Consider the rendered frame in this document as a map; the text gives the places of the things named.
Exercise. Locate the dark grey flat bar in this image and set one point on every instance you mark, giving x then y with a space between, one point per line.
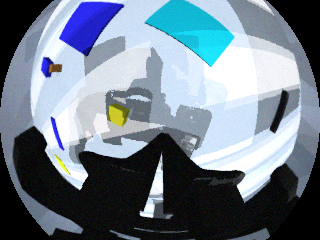
280 111

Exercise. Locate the small yellow block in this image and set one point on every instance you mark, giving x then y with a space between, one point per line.
117 115

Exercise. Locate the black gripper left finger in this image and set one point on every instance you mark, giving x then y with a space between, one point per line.
137 172

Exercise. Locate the cyan flat plate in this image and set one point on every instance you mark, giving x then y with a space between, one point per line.
193 27

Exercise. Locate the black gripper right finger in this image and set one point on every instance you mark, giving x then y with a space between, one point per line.
182 176

